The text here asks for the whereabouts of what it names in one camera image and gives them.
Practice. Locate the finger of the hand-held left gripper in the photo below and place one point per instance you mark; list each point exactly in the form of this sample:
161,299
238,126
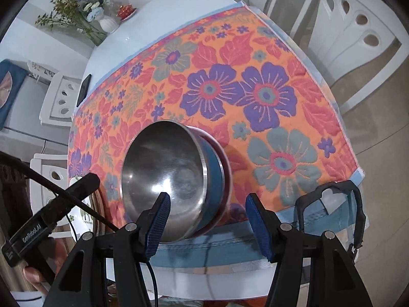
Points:
83,187

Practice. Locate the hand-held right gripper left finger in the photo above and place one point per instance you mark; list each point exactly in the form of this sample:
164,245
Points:
159,220

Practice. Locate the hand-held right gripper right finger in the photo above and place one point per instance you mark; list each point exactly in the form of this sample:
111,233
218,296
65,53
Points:
258,230

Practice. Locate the white tree print plate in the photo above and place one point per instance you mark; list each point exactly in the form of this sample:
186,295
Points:
83,216

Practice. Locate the blue steel bowl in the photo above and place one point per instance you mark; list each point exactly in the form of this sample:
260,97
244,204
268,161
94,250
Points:
166,172

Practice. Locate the red steel bowl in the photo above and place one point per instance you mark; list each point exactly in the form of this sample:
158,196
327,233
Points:
227,179

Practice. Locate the person's left hand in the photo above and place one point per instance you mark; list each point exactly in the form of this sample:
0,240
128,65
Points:
35,278

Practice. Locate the orange floral tablecloth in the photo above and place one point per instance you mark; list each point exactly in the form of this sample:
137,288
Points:
223,246

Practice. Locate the black smartphone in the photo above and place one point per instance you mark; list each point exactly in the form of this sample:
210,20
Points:
83,89

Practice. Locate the blue printed cloth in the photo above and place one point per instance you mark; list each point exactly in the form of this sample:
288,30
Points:
11,92

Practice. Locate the orange floral table cloth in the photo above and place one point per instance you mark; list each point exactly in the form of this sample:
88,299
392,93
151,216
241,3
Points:
255,102

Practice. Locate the green glass vase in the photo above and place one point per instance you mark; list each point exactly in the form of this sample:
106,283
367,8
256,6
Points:
96,36

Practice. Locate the dried green flowers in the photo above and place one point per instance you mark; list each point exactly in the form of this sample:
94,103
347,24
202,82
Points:
62,14

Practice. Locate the red ornament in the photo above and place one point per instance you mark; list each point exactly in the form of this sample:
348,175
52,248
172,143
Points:
127,12

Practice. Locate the blue and white flowers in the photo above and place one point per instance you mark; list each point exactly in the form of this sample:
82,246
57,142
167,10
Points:
94,4

